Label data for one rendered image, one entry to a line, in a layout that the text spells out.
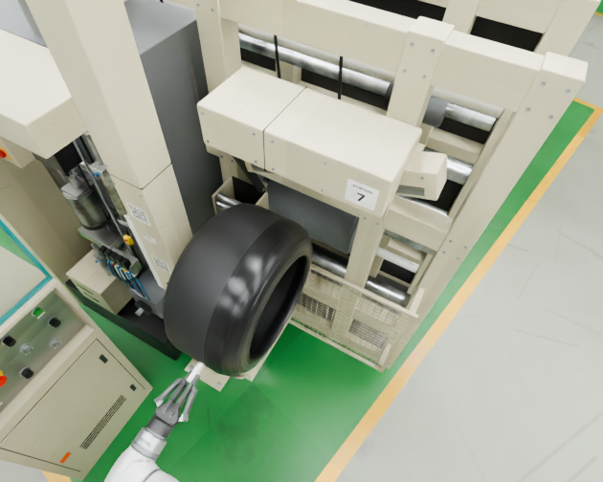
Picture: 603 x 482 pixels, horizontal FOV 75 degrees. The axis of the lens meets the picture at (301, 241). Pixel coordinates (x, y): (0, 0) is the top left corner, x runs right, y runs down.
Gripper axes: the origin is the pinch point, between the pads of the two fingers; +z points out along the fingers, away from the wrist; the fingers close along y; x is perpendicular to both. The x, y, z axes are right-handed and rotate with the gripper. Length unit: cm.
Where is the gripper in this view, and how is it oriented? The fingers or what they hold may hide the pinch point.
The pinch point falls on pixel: (195, 372)
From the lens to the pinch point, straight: 139.9
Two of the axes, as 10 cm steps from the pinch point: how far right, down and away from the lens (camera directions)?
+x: 0.2, 4.9, 8.7
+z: 4.8, -7.7, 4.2
